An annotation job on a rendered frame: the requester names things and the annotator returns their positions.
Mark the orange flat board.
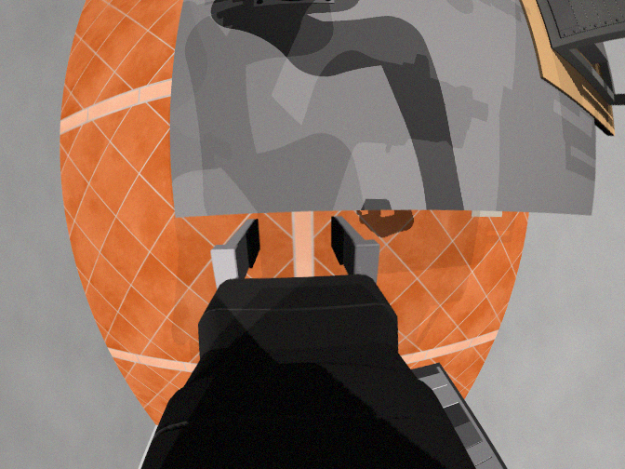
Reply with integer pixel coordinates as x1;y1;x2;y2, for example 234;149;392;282
519;0;615;136

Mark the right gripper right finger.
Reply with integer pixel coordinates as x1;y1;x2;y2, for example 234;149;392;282
331;216;380;284

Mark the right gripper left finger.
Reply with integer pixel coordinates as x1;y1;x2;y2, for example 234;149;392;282
210;219;260;289

